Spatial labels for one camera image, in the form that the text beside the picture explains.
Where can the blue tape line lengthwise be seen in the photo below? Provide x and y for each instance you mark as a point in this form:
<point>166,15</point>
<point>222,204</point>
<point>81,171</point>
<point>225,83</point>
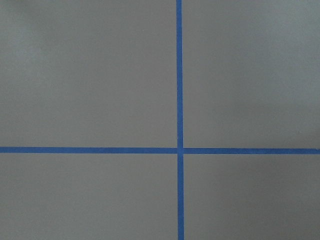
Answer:
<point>180,123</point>

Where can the blue tape line crosswise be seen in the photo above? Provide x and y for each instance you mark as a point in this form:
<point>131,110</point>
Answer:
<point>159,150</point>

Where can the brown paper table cover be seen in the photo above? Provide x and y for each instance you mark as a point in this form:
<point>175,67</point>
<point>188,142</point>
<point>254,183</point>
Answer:
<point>103,73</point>

